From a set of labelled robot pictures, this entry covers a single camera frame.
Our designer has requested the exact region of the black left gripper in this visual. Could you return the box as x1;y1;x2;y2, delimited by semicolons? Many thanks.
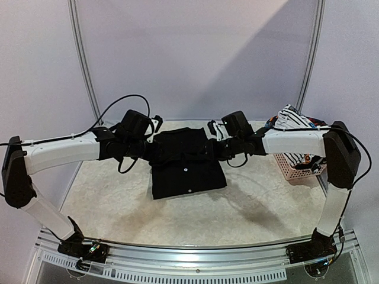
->
124;138;165;163

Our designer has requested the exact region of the black shirt with buttons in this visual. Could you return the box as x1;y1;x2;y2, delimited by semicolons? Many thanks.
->
149;127;227;200

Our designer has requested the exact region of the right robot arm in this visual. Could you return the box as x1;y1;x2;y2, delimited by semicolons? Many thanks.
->
207;118;361;258

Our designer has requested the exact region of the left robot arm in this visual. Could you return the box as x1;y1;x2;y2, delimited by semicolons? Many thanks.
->
1;127;155;257

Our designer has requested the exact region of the pink perforated laundry basket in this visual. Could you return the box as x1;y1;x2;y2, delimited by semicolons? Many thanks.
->
273;153;327;181

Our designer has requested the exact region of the white striped garment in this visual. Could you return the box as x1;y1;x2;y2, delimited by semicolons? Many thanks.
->
274;104;316;129

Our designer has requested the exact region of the colourful patterned garment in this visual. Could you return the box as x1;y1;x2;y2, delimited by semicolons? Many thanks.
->
295;154;326;173

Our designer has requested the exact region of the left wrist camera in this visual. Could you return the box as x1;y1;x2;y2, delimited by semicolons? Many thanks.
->
115;109;163;142

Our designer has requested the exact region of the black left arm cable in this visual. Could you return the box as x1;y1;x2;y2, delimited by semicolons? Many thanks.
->
0;93;158;175

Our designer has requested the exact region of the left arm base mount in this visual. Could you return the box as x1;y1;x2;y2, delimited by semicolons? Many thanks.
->
57;238;110;263

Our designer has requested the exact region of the aluminium front rail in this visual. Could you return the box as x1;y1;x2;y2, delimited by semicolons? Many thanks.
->
26;230;371;283

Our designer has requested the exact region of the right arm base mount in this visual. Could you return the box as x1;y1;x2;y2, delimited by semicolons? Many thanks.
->
285;240;344;266

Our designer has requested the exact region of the left aluminium corner post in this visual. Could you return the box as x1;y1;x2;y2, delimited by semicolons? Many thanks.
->
68;0;104;125

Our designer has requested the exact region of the aluminium corner post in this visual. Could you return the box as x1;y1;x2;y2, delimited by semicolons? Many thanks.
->
296;0;326;111
68;0;104;125

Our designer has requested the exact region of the right aluminium corner post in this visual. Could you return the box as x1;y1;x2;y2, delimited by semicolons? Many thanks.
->
296;0;326;111

